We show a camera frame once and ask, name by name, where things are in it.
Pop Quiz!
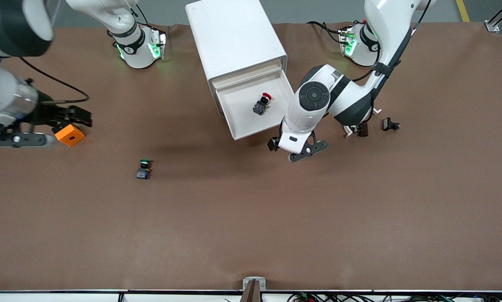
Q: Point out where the red push button switch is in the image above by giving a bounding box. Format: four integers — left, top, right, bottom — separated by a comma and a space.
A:
253, 91, 273, 116

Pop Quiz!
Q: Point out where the white drawer with scooped lip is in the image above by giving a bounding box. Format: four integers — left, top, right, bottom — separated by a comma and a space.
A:
212, 63, 284, 90
214, 68, 296, 141

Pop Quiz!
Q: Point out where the white drawer cabinet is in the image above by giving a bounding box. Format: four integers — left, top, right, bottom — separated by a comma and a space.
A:
185, 0, 288, 118

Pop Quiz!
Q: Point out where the orange box with black base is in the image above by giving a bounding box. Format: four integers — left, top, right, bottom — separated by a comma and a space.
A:
54, 123, 86, 147

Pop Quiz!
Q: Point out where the brown table cover sheet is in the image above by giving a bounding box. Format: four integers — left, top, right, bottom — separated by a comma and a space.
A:
0, 21, 502, 292

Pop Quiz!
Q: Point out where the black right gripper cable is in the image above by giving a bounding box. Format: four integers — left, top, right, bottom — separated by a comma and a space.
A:
19, 56, 90, 105

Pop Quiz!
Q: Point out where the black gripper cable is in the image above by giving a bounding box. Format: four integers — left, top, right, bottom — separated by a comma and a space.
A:
19, 56, 90, 105
351, 0, 433, 83

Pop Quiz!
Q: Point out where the white curved plastic ring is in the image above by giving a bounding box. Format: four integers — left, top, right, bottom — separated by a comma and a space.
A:
343, 107, 382, 139

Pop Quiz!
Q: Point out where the green push button switch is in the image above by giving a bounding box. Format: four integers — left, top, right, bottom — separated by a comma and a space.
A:
136, 159, 153, 180

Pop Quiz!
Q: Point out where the black arm base cable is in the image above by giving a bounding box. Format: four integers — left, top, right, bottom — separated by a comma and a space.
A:
307, 20, 346, 45

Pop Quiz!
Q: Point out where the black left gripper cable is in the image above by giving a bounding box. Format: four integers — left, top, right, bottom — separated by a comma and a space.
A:
351, 0, 433, 83

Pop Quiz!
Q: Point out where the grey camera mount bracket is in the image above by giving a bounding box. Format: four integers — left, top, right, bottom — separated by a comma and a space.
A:
240, 276, 267, 302

